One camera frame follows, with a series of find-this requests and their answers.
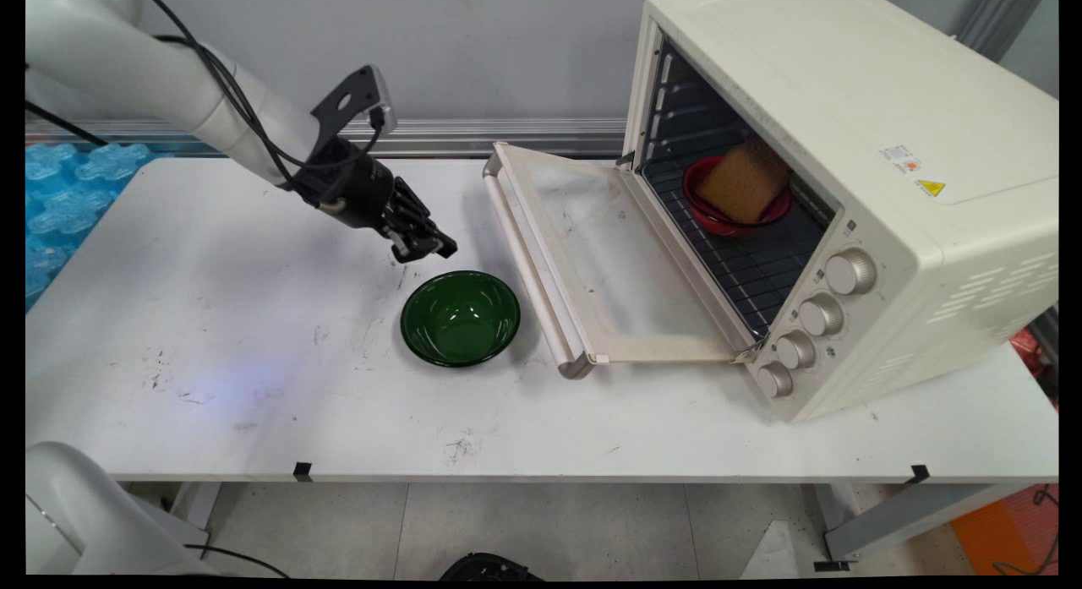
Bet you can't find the black floor cable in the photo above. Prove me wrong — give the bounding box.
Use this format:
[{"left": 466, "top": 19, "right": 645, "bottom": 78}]
[{"left": 992, "top": 483, "right": 1059, "bottom": 576}]

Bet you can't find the dark green bowl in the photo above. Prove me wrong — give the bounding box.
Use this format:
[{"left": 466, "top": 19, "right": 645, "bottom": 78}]
[{"left": 400, "top": 270, "right": 522, "bottom": 368}]

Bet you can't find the white label sticker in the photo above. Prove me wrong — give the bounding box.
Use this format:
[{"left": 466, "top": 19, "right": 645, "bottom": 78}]
[{"left": 878, "top": 143, "right": 923, "bottom": 175}]

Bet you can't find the blue bubble wrap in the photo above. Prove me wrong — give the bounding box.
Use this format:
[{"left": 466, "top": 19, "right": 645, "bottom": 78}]
[{"left": 25, "top": 142, "right": 155, "bottom": 313}]

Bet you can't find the white table leg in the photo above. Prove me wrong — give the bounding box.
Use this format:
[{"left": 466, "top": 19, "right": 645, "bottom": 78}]
[{"left": 167, "top": 483, "right": 222, "bottom": 531}]

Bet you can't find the wire oven rack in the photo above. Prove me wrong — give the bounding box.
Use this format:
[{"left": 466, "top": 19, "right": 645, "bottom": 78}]
[{"left": 641, "top": 154, "right": 835, "bottom": 341}]

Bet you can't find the grey metal table leg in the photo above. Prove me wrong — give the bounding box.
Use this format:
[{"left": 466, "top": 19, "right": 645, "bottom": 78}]
[{"left": 814, "top": 483, "right": 1042, "bottom": 571}]

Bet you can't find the aluminium rail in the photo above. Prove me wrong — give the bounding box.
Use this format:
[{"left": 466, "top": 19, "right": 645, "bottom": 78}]
[{"left": 25, "top": 118, "right": 629, "bottom": 159}]

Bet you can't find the grey vertical post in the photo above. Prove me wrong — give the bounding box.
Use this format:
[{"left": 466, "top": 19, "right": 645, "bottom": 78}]
[{"left": 958, "top": 0, "right": 1038, "bottom": 63}]

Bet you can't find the red bowl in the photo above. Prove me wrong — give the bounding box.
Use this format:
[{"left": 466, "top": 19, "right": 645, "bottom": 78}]
[{"left": 681, "top": 155, "right": 794, "bottom": 239}]

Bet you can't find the brown bread slice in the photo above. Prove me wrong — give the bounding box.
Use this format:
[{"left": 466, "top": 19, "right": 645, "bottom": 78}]
[{"left": 697, "top": 140, "right": 792, "bottom": 226}]

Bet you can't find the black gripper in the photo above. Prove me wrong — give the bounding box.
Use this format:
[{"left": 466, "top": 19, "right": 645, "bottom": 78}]
[{"left": 294, "top": 139, "right": 459, "bottom": 265}]

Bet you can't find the black round floor object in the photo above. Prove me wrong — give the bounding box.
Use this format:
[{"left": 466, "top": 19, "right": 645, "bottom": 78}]
[{"left": 439, "top": 553, "right": 544, "bottom": 582}]

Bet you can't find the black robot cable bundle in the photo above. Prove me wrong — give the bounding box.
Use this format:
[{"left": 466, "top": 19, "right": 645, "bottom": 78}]
[{"left": 147, "top": 0, "right": 391, "bottom": 578}]

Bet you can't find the large silver oven knob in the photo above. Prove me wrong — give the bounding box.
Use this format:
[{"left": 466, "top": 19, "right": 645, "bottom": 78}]
[{"left": 824, "top": 248, "right": 877, "bottom": 297}]

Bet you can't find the red object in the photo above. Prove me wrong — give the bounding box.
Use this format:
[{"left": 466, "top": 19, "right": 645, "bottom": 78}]
[{"left": 1009, "top": 327, "right": 1051, "bottom": 380}]

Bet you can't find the cream toaster oven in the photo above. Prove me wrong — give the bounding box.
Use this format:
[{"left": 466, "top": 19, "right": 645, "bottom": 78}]
[{"left": 624, "top": 0, "right": 1059, "bottom": 423}]

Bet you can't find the orange floor mat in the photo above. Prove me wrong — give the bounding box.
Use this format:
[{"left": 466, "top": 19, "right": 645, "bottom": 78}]
[{"left": 950, "top": 485, "right": 1059, "bottom": 576}]

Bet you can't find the thin black background cable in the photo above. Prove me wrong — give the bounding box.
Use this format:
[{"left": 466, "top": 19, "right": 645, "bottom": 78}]
[{"left": 25, "top": 101, "right": 108, "bottom": 147}]

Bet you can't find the cream glass oven door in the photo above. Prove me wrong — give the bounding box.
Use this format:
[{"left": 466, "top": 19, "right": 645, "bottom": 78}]
[{"left": 482, "top": 141, "right": 759, "bottom": 380}]

